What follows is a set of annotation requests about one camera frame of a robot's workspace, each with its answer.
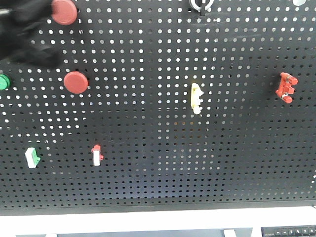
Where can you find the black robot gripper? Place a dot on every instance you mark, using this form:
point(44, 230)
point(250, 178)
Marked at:
point(19, 19)

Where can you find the red mushroom button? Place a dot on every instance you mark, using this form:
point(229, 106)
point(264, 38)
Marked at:
point(64, 12)
point(75, 82)

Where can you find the black rotary selector switch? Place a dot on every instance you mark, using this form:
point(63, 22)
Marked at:
point(203, 7)

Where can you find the green round push button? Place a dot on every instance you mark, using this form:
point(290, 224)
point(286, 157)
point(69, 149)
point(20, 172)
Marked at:
point(5, 82)

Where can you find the grey round button top-right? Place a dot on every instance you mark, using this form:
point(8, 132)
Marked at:
point(299, 2)

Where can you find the black perforated pegboard panel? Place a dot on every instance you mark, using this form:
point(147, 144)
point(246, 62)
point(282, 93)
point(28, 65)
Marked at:
point(247, 147)

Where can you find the white height adjustable table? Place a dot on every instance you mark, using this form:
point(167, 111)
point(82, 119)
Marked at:
point(254, 218)

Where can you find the black table control panel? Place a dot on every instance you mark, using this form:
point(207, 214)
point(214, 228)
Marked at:
point(291, 231)

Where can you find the green white rocker switch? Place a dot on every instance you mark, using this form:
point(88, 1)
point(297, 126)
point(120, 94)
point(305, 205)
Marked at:
point(32, 157)

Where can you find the red white rocker switch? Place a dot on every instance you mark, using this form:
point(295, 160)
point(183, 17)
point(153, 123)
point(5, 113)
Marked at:
point(97, 156)

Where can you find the yellow toggle switch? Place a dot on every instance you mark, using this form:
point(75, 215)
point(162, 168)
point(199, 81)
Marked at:
point(196, 93)

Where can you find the red toggle switch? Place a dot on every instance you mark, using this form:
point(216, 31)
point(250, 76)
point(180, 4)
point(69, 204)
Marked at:
point(285, 89)

